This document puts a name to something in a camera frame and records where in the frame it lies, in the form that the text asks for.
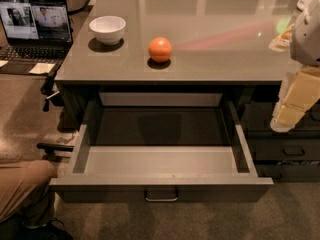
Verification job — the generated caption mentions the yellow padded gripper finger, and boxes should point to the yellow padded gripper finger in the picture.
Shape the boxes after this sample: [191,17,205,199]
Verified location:
[269,24,294,52]
[270,66,320,132]

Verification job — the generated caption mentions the grey top drawer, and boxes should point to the grey top drawer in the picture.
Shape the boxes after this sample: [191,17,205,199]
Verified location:
[50,92,273,203]

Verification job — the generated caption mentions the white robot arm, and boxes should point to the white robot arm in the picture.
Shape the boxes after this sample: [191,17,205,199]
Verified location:
[269,0,320,133]

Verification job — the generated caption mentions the lower right dark drawer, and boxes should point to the lower right dark drawer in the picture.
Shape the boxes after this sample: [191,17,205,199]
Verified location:
[248,139,320,182]

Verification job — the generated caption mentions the orange round fruit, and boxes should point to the orange round fruit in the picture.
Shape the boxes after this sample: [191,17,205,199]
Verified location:
[148,37,172,63]

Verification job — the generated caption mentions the grey cabinet desk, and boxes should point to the grey cabinet desk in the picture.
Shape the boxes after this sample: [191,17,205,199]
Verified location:
[54,0,320,183]

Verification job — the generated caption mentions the white ceramic bowl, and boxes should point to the white ceramic bowl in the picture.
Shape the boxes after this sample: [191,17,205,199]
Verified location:
[89,16,126,45]

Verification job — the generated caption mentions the white sticky note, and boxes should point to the white sticky note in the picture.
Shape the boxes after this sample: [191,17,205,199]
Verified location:
[29,63,54,75]

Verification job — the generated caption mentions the open black laptop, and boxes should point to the open black laptop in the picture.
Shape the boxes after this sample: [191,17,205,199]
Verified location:
[0,0,73,75]

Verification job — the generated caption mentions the black shoe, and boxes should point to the black shoe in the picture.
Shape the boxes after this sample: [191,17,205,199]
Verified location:
[16,218,74,240]

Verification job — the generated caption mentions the person leg in tan trousers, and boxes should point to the person leg in tan trousers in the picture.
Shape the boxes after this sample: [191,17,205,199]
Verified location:
[0,160,57,227]

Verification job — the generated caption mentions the black clamp with handle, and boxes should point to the black clamp with handle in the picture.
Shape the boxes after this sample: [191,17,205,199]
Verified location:
[40,69,64,112]

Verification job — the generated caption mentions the black bar handle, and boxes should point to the black bar handle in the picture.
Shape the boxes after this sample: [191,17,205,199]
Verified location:
[37,143,73,153]

